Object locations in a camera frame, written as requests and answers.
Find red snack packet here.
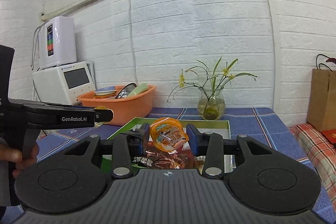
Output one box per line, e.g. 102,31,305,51
132,143,206,173

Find orange jelly cup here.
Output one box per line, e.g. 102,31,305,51
150,117,189,152

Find person's left hand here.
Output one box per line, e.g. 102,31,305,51
0,143,39,178

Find green cardboard box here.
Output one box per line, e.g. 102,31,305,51
98,117,236,179

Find orange plastic basin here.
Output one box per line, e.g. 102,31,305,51
78,84,157,126

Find glass vase with flowers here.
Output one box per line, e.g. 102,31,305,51
167,57,258,121

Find steel bowl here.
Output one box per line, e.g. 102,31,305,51
116,83,137,99

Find white appliance with screen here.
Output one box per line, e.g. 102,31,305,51
33,61,96,105

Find green plate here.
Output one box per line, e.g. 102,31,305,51
127,83,149,98

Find stacked ceramic bowls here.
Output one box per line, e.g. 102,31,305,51
93,86,117,98

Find white water purifier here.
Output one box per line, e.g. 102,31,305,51
31,16,77,71

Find red plaid cloth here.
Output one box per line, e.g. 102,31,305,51
290,123,335,209

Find brown paper bag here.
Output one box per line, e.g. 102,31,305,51
307,53,335,132

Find red booklet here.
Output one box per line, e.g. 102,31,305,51
322,130,336,145

